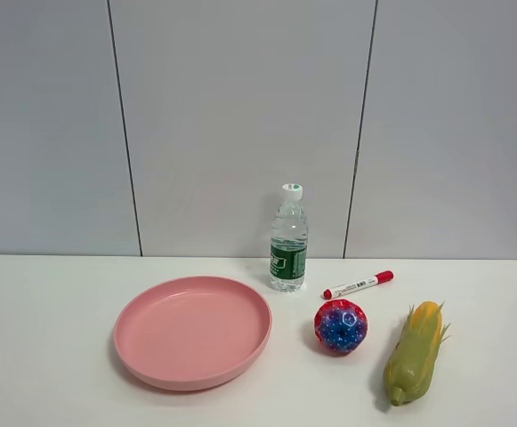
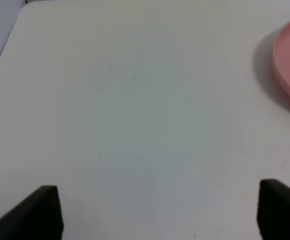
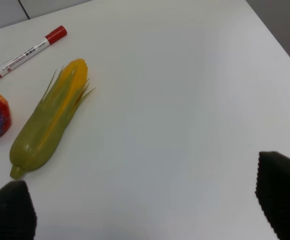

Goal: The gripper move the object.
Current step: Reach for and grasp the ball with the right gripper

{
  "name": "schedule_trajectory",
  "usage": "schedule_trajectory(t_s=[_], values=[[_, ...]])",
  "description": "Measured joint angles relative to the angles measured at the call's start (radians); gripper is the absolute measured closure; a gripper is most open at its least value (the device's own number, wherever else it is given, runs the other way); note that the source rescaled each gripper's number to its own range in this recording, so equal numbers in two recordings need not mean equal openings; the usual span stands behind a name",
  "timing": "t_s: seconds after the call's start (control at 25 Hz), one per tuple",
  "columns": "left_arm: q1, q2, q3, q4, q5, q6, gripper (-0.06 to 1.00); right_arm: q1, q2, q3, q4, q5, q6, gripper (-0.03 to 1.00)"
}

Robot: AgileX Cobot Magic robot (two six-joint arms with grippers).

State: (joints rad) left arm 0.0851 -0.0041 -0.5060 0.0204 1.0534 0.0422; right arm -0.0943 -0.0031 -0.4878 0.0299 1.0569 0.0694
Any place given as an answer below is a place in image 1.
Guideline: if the red blue spiky ball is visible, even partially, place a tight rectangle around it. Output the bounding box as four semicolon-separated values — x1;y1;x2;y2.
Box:
314;299;368;355

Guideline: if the clear water bottle green label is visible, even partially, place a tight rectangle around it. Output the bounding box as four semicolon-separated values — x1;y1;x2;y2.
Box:
270;183;309;292

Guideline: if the pink round plate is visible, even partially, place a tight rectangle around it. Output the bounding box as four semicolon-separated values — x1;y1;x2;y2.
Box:
113;276;272;391

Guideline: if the red whiteboard marker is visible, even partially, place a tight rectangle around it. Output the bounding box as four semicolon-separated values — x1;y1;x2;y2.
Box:
321;270;394;301

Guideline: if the toy corn cob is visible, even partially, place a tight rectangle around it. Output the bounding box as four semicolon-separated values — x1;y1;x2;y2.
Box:
384;302;449;407

